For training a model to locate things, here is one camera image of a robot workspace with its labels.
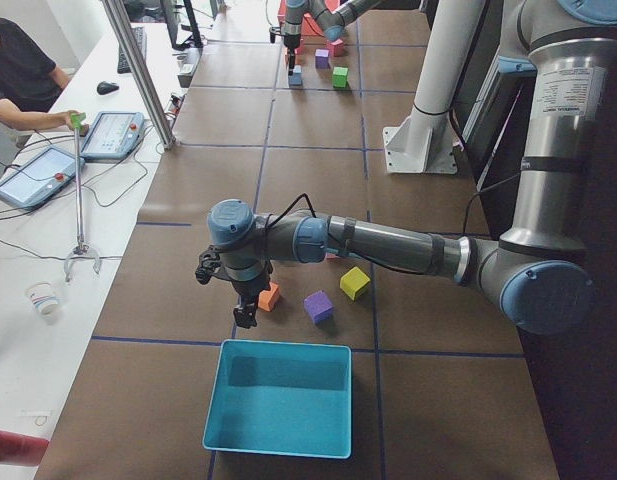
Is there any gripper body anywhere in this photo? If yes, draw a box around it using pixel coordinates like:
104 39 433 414
231 270 270 304
284 33 301 50

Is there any light blue block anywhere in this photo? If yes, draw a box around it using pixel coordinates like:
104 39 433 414
287 65 303 88

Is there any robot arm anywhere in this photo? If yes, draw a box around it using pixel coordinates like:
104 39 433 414
281 0 381 76
195 1 617 334

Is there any person hand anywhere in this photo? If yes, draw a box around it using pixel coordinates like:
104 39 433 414
63 110 89 136

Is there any near orange block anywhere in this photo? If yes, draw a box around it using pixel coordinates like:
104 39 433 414
258 282 280 312

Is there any pink tray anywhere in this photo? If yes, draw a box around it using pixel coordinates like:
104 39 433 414
279 0 344 41

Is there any far purple block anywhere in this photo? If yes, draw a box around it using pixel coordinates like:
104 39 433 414
314 49 330 69

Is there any purple block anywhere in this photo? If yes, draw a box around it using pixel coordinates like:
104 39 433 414
303 290 334 325
314 49 330 69

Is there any magenta block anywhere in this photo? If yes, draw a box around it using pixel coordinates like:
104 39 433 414
326 39 345 57

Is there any green block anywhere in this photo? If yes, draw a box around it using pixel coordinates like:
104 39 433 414
331 66 349 89

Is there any near purple block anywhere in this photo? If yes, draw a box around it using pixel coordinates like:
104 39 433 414
303 290 334 325

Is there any blue tray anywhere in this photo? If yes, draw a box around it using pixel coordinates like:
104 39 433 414
202 339 352 459

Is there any yellow block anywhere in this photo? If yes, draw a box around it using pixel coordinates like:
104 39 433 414
339 266 371 301

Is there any black monitor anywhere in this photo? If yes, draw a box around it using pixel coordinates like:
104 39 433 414
160 0 204 51

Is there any white pillar with base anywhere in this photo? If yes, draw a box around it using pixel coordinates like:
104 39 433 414
383 0 486 175

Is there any black keyboard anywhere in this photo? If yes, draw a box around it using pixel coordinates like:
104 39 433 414
116 25 148 75

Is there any computer mouse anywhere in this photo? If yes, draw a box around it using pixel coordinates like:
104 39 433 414
96 81 119 95

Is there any far teach pendant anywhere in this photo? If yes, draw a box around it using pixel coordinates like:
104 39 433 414
80 111 144 162

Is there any teach pendant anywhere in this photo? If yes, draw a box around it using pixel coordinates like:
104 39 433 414
80 111 144 162
0 146 76 209

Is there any paper cup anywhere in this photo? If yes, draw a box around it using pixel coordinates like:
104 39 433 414
25 281 60 325

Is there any grabber reacher tool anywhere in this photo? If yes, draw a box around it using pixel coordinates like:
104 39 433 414
63 130 102 283

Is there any near teach pendant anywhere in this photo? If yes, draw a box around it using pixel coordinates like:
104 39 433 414
0 146 76 209

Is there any person in black shirt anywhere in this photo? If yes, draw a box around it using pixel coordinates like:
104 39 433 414
0 16 82 186

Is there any red cylinder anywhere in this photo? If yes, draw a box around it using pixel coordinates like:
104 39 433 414
0 430 49 466

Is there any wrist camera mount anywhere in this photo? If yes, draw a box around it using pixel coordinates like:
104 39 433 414
195 246 224 285

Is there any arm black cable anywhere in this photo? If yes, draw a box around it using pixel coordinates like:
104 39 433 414
257 172 524 276

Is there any aluminium frame post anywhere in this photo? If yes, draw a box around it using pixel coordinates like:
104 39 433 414
102 0 175 150

